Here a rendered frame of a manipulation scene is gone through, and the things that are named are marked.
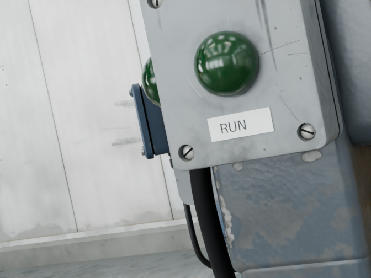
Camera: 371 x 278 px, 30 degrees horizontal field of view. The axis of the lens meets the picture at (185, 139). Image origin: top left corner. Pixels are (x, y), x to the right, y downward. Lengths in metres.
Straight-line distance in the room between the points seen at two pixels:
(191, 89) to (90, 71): 6.03
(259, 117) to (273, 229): 0.08
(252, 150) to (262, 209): 0.06
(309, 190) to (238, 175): 0.04
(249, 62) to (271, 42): 0.01
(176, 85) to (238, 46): 0.04
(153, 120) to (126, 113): 5.39
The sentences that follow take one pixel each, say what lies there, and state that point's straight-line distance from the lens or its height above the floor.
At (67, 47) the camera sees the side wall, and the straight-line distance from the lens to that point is 6.47.
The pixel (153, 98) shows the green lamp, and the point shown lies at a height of 1.28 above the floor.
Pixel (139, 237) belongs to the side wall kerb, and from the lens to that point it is 6.32.
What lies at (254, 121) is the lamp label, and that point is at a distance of 0.31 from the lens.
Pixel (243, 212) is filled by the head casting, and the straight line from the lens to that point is 0.37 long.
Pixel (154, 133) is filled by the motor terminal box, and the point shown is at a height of 1.24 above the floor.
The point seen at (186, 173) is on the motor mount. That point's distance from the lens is 0.80.
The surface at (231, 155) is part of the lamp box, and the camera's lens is 0.32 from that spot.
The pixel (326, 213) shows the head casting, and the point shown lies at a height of 1.20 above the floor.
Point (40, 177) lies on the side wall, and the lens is 6.77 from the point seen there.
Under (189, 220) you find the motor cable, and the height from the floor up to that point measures 1.12.
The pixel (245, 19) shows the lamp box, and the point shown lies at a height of 1.30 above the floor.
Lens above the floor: 1.27
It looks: 3 degrees down
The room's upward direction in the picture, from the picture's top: 12 degrees counter-clockwise
